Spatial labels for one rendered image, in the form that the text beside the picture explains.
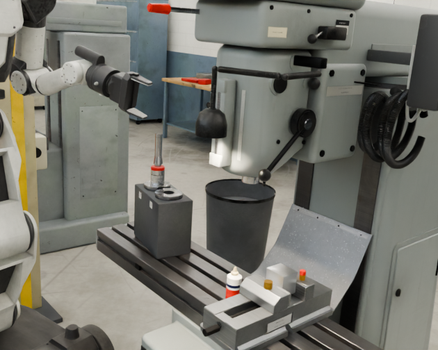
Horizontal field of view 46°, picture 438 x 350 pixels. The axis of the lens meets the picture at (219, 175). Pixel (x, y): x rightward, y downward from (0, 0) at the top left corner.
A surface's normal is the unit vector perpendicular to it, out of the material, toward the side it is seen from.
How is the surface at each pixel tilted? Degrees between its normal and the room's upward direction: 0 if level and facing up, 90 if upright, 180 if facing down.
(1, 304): 30
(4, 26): 90
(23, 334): 0
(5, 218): 67
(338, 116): 90
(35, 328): 0
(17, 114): 90
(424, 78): 90
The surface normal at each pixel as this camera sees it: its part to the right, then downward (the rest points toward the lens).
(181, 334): 0.06, -0.96
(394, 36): 0.64, 0.25
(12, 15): 0.79, 0.22
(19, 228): 0.75, -0.19
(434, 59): -0.76, 0.14
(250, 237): 0.35, 0.34
